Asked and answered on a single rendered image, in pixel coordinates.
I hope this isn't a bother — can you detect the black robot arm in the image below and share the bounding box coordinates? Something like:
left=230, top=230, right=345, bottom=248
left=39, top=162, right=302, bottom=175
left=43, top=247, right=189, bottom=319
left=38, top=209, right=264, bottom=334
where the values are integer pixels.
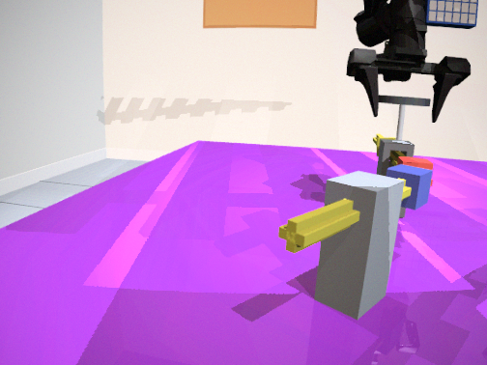
left=354, top=0, right=426, bottom=82

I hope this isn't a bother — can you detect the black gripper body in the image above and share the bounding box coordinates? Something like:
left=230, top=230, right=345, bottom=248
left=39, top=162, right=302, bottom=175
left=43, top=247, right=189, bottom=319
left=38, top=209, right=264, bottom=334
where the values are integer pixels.
left=346, top=18, right=471, bottom=86

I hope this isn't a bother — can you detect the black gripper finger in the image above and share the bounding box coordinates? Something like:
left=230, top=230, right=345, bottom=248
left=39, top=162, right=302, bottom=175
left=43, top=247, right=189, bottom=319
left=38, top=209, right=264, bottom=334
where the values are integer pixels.
left=431, top=73, right=462, bottom=123
left=355, top=65, right=379, bottom=117

